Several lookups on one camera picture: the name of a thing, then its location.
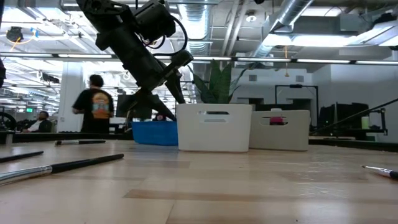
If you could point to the blue plastic basket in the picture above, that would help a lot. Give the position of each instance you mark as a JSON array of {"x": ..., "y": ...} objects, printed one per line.
[{"x": 155, "y": 133}]

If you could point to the black background rig frame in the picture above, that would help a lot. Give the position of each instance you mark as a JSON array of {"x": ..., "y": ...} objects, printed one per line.
[{"x": 297, "y": 86}]

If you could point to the pale green bottle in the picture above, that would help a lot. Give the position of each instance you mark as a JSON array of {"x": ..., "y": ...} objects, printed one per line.
[{"x": 365, "y": 123}]

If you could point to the green plant in white pot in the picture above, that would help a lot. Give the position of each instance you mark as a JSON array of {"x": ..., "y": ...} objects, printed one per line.
[{"x": 217, "y": 84}]

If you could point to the long light strip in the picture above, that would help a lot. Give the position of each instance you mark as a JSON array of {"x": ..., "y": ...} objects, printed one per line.
[{"x": 84, "y": 56}]

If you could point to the person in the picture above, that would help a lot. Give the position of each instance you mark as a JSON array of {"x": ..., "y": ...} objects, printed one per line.
[
  {"x": 93, "y": 105},
  {"x": 38, "y": 124},
  {"x": 159, "y": 117}
]

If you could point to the white building column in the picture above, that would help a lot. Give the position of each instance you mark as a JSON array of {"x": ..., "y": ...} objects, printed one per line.
[{"x": 70, "y": 84}]

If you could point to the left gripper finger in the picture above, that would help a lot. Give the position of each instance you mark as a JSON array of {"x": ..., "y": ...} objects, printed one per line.
[
  {"x": 158, "y": 105},
  {"x": 177, "y": 88}
]

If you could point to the black ceiling camera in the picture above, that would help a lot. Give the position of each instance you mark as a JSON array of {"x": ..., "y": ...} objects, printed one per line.
[{"x": 15, "y": 34}]

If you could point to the thin black paint brush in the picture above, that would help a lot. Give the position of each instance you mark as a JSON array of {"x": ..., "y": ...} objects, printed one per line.
[
  {"x": 21, "y": 156},
  {"x": 77, "y": 164},
  {"x": 381, "y": 171},
  {"x": 90, "y": 142}
]

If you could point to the magenta paint bottle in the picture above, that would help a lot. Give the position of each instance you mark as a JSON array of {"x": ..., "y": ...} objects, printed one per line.
[{"x": 276, "y": 121}]

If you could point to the black metal stand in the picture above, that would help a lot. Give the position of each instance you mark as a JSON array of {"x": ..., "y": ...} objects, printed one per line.
[{"x": 384, "y": 121}]

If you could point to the grey plastic bin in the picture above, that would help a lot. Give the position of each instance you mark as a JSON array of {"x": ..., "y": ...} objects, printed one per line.
[{"x": 280, "y": 138}]

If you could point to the white plastic bin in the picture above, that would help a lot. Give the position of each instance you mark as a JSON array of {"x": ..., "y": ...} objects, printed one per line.
[{"x": 214, "y": 137}]

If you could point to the silver ventilation duct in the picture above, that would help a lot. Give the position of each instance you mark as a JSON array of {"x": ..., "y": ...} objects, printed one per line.
[
  {"x": 292, "y": 12},
  {"x": 196, "y": 25}
]

